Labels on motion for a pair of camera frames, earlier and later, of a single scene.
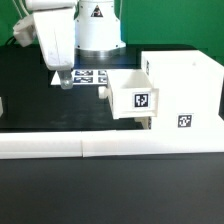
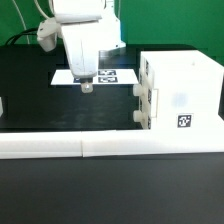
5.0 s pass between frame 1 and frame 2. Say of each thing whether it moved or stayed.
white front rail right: stayed
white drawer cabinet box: stayed
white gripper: moved
